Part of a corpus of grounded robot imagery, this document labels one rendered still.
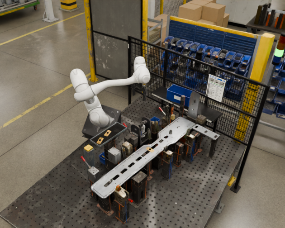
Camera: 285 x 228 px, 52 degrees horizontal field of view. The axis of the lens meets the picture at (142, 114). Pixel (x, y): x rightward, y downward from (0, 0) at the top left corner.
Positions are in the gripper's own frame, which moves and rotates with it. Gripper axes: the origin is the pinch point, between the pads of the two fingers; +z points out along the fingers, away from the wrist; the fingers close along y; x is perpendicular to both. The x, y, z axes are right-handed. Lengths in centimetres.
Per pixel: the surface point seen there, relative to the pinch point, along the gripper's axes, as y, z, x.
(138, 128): 8.0, 28.7, -10.0
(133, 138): 7.6, 38.5, -16.3
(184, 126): 30, 46, 42
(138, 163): 29, 46, -33
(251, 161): 83, 147, 152
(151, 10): -272, 52, 351
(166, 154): 42, 43, -8
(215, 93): 37, 23, 90
